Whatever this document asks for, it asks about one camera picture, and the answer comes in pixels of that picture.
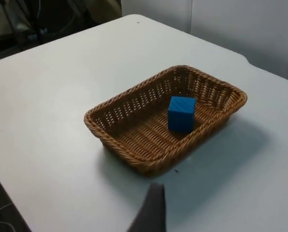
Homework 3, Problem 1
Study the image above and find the brown wicker basket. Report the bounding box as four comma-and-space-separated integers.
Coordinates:
84, 64, 248, 176

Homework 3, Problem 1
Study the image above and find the blue cube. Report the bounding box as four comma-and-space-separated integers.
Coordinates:
168, 96, 197, 133

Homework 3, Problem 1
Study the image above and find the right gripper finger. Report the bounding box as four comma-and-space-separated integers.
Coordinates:
125, 182, 168, 232

